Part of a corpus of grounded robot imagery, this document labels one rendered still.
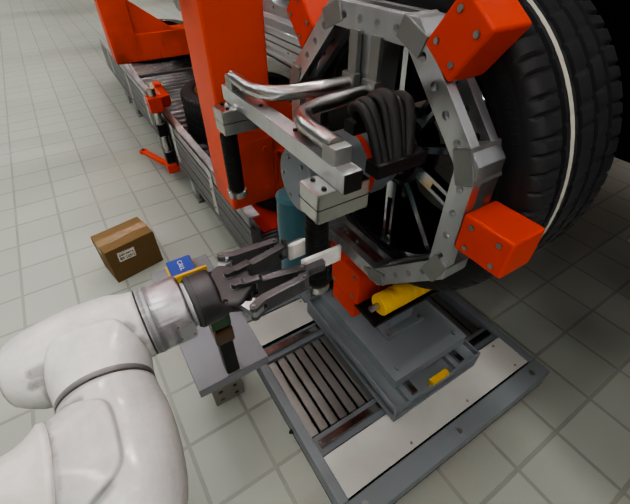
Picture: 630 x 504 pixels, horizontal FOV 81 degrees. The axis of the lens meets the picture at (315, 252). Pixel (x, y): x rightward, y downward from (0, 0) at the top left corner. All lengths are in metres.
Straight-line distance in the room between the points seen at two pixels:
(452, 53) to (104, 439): 0.59
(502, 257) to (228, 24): 0.80
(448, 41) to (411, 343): 0.90
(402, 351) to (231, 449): 0.61
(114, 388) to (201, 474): 0.90
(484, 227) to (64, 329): 0.56
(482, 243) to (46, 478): 0.57
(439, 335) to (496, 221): 0.72
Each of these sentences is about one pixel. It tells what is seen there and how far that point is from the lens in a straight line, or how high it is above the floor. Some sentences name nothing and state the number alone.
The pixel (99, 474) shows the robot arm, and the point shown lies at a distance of 0.41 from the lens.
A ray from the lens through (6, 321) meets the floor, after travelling 1.99.
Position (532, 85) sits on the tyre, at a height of 1.05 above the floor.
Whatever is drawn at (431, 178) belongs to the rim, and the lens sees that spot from 0.80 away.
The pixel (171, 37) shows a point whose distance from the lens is 3.04.
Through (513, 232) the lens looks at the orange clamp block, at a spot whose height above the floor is 0.88.
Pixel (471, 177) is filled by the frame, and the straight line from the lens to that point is 0.59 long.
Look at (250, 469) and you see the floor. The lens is 1.30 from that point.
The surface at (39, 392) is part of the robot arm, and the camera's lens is 0.52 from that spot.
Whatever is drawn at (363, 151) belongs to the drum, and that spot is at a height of 0.90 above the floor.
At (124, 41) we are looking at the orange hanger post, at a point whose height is 0.65.
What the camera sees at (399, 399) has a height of 0.15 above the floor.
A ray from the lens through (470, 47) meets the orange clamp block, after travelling 0.57.
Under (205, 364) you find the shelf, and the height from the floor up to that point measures 0.45.
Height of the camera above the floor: 1.22
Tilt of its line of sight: 42 degrees down
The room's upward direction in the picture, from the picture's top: straight up
